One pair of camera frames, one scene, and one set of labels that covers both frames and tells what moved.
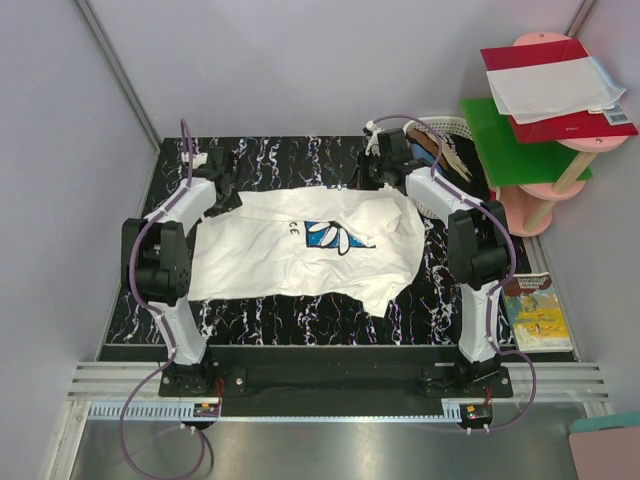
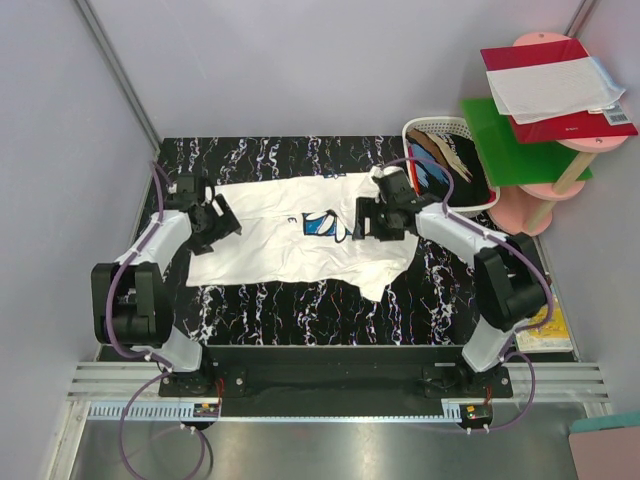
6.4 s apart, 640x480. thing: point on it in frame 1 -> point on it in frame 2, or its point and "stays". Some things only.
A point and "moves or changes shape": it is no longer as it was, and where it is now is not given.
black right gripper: [363, 182] -> [365, 208]
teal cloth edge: [610, 421] stays
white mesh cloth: [542, 91] stays
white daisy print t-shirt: [345, 241] moves or changes shape
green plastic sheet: [505, 159] stays
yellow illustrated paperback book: [535, 315] stays
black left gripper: [231, 204] -> [225, 225]
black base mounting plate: [435, 381] stays
